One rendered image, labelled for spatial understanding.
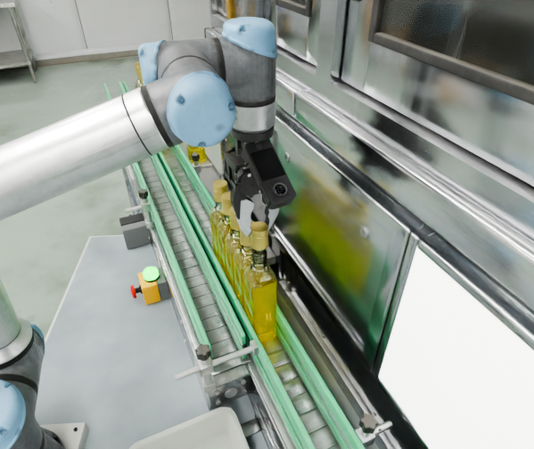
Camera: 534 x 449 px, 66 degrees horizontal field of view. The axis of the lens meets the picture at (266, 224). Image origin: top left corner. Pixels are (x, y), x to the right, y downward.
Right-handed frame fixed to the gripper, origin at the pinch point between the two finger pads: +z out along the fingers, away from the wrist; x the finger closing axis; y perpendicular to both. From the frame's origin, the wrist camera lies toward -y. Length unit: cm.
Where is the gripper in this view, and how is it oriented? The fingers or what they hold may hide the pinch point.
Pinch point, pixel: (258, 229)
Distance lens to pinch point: 76.6
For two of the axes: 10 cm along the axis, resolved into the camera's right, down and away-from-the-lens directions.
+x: -9.0, 2.6, -3.4
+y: -4.3, -5.5, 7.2
